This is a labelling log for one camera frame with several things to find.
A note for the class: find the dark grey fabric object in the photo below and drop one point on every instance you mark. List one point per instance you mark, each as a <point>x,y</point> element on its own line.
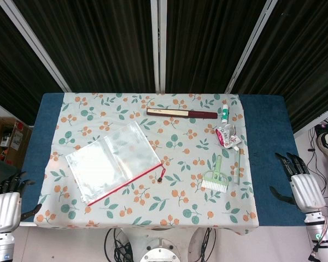
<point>0,169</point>

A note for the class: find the green white toothbrush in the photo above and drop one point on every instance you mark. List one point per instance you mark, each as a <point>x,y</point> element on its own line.
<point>237,166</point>

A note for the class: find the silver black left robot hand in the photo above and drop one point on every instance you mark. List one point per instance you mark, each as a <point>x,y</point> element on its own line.
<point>4,210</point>

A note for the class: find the brown cardboard box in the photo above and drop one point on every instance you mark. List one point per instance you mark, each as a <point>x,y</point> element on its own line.
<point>5,139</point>

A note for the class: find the green small hand brush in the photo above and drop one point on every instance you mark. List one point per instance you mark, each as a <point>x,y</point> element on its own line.
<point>215,180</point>

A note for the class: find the white metal partition post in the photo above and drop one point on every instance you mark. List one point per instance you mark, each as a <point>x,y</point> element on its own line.
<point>251,46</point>
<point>158,43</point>
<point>35,46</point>
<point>317,120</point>

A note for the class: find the green white glue stick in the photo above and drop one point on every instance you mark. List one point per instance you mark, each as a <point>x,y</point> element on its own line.
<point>224,113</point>

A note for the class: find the blue table cover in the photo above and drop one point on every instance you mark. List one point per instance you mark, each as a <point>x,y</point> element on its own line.
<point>268,122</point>

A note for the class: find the crumpled red white tube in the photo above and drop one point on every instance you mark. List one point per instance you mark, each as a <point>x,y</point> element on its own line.
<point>227,136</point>

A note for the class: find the clear zip pouch red zipper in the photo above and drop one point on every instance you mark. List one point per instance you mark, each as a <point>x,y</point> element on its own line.
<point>112,161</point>

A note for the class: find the floral print tablecloth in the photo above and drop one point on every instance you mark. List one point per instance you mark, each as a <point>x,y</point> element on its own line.
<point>180,210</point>

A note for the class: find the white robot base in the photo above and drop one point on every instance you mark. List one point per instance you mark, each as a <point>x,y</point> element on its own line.
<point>160,252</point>

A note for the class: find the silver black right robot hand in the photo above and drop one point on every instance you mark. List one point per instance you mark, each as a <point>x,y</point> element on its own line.
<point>307,193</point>

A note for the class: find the dark red folding fan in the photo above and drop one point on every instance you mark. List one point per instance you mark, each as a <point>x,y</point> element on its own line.
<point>180,113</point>

